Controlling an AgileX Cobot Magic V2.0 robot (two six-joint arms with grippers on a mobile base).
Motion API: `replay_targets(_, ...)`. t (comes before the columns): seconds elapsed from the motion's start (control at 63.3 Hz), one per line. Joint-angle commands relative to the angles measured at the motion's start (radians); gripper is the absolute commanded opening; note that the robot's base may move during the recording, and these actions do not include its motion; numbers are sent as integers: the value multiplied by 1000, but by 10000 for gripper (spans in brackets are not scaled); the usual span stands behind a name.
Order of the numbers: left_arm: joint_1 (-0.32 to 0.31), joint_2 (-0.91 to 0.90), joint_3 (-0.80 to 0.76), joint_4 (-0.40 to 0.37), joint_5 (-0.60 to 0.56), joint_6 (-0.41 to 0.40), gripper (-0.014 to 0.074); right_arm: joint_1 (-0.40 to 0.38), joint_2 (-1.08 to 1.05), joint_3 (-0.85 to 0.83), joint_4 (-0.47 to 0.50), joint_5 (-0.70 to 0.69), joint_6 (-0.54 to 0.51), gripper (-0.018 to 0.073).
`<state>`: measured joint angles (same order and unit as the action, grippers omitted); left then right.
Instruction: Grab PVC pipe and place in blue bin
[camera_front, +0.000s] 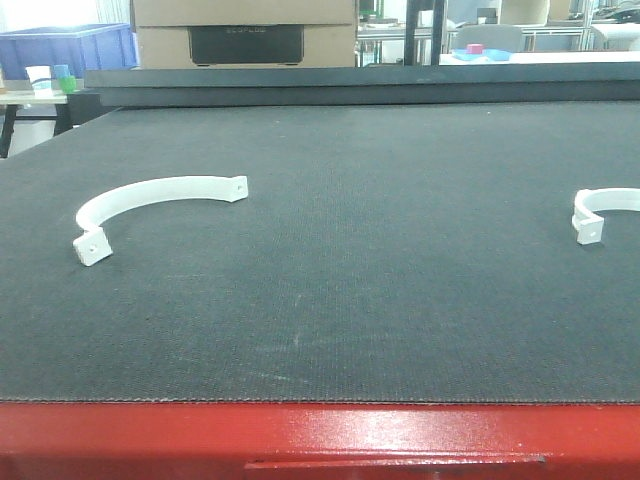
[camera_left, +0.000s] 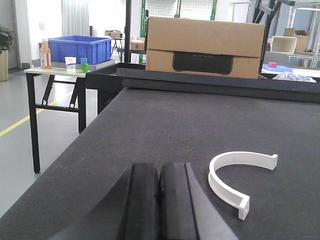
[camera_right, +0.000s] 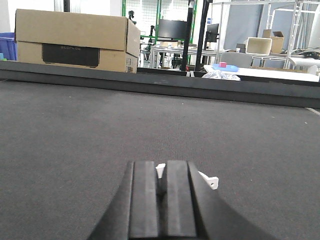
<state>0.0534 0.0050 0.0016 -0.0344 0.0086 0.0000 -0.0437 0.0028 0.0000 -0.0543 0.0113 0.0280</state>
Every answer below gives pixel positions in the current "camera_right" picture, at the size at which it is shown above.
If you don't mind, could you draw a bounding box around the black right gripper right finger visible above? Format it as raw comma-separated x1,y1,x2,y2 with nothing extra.
165,160,274,240

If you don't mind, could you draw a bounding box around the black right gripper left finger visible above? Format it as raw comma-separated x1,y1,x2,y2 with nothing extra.
88,161,160,240

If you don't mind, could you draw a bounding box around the white PVC pipe clamp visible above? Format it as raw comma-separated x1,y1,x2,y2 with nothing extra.
155,163,219,190

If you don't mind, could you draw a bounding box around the dark grey foam board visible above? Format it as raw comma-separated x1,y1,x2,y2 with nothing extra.
0,61,320,109

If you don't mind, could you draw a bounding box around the clear plastic bag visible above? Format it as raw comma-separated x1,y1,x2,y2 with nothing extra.
202,70,241,81

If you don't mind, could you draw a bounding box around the light blue tray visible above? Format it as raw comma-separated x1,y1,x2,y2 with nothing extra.
211,63,239,72

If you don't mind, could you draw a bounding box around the pink cube block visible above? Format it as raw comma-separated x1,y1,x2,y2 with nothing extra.
218,61,227,68

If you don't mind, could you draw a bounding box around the grey office chair back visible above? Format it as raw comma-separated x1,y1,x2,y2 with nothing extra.
219,52,253,68

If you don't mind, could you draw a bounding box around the white open storage box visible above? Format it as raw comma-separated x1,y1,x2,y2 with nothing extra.
245,37,272,56

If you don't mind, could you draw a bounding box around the black computer monitor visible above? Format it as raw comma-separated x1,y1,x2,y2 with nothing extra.
157,19,187,40

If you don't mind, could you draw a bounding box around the large brown cardboard box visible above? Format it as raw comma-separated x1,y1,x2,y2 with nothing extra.
15,9,141,73

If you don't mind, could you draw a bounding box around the small brown cardboard box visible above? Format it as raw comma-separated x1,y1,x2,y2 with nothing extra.
262,29,285,54

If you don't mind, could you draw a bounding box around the blue plastic crate background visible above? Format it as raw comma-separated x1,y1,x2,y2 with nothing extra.
0,32,17,61

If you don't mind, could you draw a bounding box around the black vertical post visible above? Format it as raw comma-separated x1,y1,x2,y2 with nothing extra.
180,0,213,72

